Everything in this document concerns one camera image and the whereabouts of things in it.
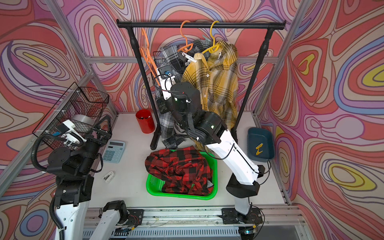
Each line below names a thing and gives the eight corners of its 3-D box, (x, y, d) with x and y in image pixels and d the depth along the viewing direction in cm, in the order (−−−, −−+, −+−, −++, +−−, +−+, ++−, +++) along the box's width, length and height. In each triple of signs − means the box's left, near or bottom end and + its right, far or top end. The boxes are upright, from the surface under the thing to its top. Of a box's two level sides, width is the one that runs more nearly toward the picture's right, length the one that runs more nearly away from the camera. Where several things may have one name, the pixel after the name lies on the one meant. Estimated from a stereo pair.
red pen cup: (139, 133, 108) (133, 120, 97) (142, 122, 114) (137, 109, 103) (153, 133, 108) (149, 120, 97) (156, 122, 115) (152, 109, 103)
